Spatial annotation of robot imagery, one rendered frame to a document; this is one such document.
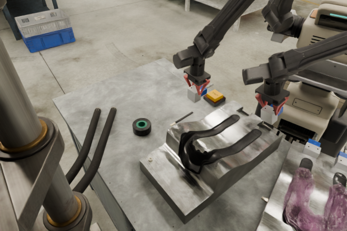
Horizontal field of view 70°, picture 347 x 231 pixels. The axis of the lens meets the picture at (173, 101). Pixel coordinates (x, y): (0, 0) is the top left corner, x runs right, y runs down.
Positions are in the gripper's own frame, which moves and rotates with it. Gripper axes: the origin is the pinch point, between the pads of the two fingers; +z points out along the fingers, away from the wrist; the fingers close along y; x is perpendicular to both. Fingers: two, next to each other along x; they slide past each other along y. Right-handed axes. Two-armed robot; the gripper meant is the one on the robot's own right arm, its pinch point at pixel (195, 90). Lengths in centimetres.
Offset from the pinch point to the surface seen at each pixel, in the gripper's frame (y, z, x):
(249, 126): 25.2, 6.0, 6.8
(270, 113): 30.2, -2.8, 9.7
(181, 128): 13.0, 0.9, -18.5
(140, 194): 19.3, 13.8, -41.6
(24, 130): 28, -39, -61
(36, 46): -279, 88, -23
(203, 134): 18.2, 4.3, -11.9
